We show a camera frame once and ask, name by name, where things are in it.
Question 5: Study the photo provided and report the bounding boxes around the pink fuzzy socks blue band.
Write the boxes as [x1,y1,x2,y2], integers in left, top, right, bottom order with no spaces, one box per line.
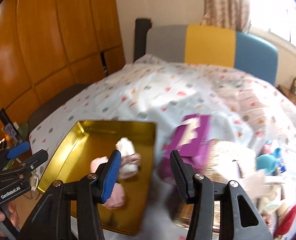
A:
[89,155,127,210]

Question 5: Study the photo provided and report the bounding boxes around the white socks with scrunchie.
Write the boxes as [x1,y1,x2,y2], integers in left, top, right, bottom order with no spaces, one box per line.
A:
[115,138,141,180]

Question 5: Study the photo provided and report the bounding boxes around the person's left hand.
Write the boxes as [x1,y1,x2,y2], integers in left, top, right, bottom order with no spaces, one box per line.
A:
[0,201,20,237]

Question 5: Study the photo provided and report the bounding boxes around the gold metal tin tray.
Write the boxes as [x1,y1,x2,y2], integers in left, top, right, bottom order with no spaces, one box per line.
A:
[37,121,156,236]

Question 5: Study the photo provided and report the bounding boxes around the teal plush toy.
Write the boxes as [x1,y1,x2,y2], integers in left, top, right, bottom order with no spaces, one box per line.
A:
[256,147,281,175]

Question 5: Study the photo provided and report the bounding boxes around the patterned white tablecloth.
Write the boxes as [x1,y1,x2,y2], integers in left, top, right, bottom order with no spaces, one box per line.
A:
[29,55,296,239]

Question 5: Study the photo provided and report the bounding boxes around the purple cardboard box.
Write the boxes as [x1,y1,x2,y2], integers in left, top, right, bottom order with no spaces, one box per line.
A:
[159,114,211,184]

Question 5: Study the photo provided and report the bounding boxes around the black pillar behind sofa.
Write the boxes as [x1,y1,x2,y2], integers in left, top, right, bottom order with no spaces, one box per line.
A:
[134,18,152,61]

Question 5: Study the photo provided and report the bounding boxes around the grey yellow blue sofa back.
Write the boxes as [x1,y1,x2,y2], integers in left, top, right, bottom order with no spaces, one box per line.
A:
[145,24,278,85]

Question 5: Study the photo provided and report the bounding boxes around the beige floral curtain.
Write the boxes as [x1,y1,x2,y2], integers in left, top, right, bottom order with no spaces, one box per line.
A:
[201,0,250,33]

